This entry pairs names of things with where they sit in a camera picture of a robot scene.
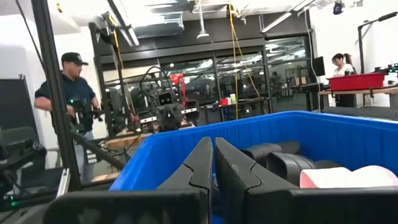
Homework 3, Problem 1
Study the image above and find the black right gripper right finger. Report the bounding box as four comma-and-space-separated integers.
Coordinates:
216, 137, 398, 224

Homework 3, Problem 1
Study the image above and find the white hanging lamp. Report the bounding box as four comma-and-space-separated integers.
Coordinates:
197, 0, 210, 40

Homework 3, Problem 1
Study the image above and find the blue plastic bin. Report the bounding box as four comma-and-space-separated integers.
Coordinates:
108, 110, 398, 224

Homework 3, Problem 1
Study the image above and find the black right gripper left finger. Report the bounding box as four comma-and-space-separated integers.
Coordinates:
43, 136, 214, 224

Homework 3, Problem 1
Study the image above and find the yellow hanging cable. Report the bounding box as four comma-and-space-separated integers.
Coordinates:
228, 2, 262, 121

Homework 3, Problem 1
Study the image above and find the black aluminium frame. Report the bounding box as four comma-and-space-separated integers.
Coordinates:
14, 0, 127, 192

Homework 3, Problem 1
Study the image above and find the black slide sandal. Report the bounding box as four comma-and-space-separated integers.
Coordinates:
239, 140, 302, 166
266, 151, 343, 187

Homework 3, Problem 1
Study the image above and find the black lamp pole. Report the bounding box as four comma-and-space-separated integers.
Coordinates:
357, 11, 398, 75

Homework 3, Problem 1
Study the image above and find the wooden work table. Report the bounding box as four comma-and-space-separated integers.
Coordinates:
319, 85, 398, 110

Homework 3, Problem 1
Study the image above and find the ceiling light strip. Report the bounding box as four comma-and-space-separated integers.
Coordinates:
107, 0, 140, 47
261, 0, 315, 34

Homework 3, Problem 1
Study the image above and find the black monitor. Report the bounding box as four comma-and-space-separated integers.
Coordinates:
312, 56, 326, 77

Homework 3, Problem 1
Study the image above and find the red plastic bin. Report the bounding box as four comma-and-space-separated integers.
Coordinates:
328, 72, 386, 91

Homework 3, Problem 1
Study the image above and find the black ceiling camera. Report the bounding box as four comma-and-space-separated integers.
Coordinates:
332, 1, 345, 16

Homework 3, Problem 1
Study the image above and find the person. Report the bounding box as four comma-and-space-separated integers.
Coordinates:
331, 52, 357, 108
34, 52, 103, 184

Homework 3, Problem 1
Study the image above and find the black handheld device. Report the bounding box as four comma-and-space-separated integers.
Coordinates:
67, 98, 105, 133

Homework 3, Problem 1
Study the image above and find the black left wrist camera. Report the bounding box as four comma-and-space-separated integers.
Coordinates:
157, 91, 175, 106

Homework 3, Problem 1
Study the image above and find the red machine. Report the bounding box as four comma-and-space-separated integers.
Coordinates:
170, 73, 187, 108

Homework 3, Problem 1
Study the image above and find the black standing panel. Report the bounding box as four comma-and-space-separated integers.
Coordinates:
0, 77, 40, 141

